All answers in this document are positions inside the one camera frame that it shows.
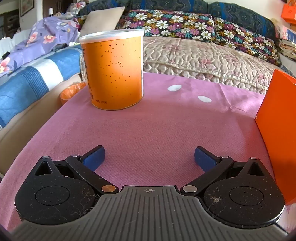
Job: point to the dark blue patterned sofa back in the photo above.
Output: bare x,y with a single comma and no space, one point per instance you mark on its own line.
242,14

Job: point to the blue striped blanket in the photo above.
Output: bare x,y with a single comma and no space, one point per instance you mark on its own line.
27,85

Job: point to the stack of books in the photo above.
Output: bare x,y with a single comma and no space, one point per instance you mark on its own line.
286,49

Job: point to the short floral cushion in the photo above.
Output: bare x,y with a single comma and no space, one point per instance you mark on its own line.
245,39

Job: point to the pink tablecloth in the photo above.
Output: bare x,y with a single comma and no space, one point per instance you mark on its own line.
161,129

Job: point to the beige quilted bedspread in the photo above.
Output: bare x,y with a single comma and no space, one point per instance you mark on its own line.
196,60

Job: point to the beige pillow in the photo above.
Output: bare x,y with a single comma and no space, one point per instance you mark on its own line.
101,20

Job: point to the orange plastic bag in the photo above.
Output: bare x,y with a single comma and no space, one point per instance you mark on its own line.
69,92

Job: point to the long floral cushion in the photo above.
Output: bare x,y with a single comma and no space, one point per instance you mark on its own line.
171,23

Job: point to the framed wall picture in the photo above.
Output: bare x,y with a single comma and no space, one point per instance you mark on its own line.
26,8

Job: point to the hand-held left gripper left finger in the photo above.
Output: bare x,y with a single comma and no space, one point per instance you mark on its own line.
93,158

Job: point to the orange cardboard box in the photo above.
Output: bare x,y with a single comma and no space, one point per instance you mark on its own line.
279,129

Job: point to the purple floral cloth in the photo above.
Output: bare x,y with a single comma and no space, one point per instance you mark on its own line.
46,34

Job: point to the orange paper bag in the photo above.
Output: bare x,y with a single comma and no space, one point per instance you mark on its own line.
289,10

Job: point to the orange canister with white lid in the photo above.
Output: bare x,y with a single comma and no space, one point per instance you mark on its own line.
115,69

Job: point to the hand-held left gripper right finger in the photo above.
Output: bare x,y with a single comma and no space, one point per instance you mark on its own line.
203,158

